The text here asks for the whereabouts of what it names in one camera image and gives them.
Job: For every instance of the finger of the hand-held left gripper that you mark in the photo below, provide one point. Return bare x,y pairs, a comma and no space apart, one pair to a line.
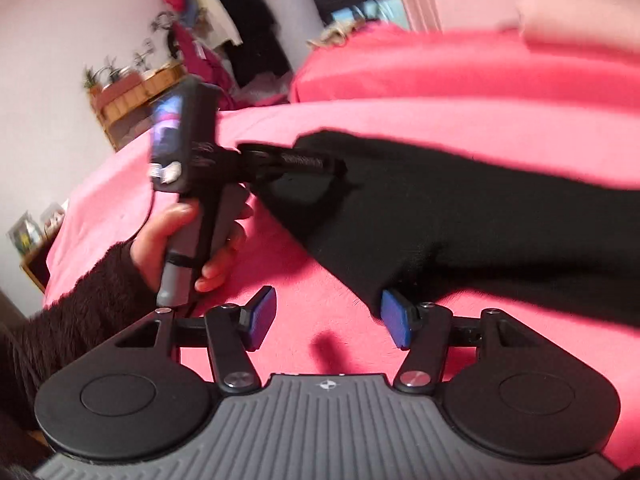
295,162

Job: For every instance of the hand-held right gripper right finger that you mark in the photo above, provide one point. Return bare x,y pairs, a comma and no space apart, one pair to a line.
395,317

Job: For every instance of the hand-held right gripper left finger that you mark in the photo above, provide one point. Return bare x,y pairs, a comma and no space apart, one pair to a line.
262,316

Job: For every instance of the black pants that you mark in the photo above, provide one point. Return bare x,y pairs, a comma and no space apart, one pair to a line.
475,225

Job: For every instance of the person's left forearm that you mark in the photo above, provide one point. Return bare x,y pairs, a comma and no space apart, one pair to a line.
75,320

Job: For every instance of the person's left hand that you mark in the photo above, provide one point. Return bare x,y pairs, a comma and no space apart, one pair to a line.
155,245

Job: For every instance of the pink bed blanket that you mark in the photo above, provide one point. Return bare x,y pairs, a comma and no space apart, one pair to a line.
310,270

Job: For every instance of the wooden shelf with plants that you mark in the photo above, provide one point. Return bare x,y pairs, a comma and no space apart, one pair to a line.
130,95

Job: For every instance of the rack of hanging clothes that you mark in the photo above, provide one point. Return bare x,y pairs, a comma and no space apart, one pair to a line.
240,35

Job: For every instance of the crumpled beige cloth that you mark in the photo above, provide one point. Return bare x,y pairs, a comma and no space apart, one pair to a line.
337,34

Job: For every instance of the red bed cover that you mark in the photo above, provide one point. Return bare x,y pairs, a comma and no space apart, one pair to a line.
450,67

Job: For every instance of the wooden crate with items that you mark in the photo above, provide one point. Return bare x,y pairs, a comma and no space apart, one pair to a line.
35,245

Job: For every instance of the folded pale pink blanket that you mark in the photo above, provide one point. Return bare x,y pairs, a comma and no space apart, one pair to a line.
575,25

